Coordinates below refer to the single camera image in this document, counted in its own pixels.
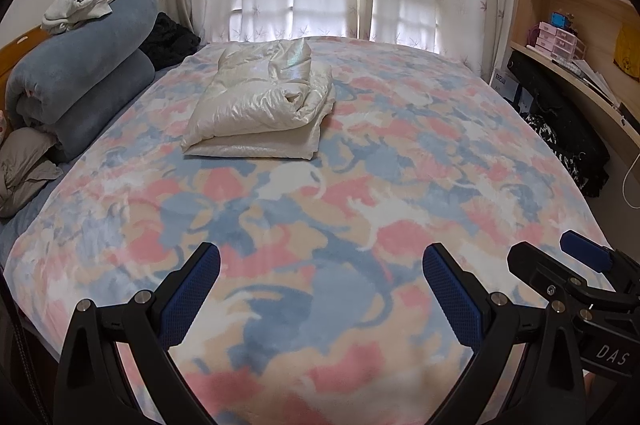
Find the stack of papers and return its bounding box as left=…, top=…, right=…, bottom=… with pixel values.
left=570, top=57, right=621, bottom=106

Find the yellow sticker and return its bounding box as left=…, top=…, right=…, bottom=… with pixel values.
left=614, top=24, right=640, bottom=80

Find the grey-blue bed sheet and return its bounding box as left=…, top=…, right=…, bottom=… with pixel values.
left=0, top=67, right=176, bottom=266

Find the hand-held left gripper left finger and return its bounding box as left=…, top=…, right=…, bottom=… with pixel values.
left=52, top=241, right=222, bottom=425

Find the grey crumpled cloth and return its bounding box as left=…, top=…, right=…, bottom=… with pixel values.
left=0, top=127, right=65, bottom=220

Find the black and white patterned cloth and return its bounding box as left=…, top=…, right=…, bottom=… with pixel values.
left=522, top=112, right=583, bottom=188

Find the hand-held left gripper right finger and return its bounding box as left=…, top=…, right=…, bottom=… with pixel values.
left=422, top=242, right=588, bottom=425

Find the pink drawer organiser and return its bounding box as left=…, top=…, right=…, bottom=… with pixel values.
left=534, top=21, right=586, bottom=60

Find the white cardboard box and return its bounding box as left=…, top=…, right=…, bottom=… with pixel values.
left=492, top=67, right=521, bottom=103

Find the black knitted cloth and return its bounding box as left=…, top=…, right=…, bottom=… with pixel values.
left=139, top=11, right=202, bottom=72

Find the white cable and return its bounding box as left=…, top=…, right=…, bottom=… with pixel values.
left=621, top=150, right=640, bottom=206

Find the pastel printed blanket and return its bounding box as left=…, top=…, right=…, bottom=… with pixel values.
left=0, top=36, right=621, bottom=425

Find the white shiny puffer jacket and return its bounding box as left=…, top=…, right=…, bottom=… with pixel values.
left=180, top=37, right=337, bottom=160

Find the wooden shelf unit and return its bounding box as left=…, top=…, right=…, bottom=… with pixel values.
left=505, top=0, right=640, bottom=166

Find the black bag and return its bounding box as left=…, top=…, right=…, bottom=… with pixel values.
left=506, top=52, right=611, bottom=198

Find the blue rolled fleece blanket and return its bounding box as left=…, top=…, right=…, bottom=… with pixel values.
left=5, top=0, right=161, bottom=163

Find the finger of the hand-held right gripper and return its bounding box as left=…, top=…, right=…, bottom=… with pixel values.
left=559, top=230, right=640, bottom=296
left=506, top=241, right=618, bottom=321

